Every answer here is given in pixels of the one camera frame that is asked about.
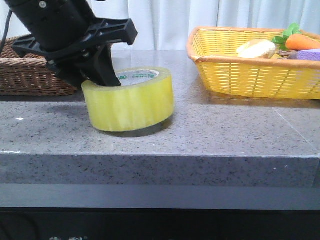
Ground black cable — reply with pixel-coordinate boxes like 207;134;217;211
0;9;13;55

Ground yellow clear tape roll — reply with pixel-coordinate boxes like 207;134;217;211
81;67;175;132

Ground yellow woven basket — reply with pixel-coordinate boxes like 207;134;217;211
186;26;320;100

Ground brown wicker basket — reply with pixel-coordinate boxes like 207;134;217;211
0;37;78;97

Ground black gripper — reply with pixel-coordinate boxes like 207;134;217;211
5;0;138;89

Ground toy bread roll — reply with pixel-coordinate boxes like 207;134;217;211
236;39;276;59

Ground white curtain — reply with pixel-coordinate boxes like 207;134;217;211
88;0;320;51

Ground purple sponge block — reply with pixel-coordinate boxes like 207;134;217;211
297;48;320;61

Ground orange toy carrot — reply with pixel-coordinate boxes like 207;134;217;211
272;23;320;51

